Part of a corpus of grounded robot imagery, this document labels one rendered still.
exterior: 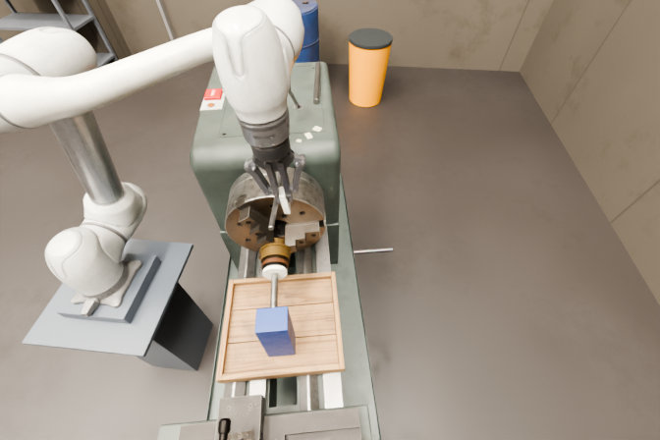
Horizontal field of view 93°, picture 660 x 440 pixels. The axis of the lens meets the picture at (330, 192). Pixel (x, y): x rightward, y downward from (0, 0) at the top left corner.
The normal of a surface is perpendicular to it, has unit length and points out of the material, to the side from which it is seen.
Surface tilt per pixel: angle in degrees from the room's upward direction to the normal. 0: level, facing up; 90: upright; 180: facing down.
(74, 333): 0
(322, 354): 0
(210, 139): 0
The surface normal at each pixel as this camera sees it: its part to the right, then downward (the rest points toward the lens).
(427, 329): 0.00, -0.65
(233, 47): -0.15, 0.54
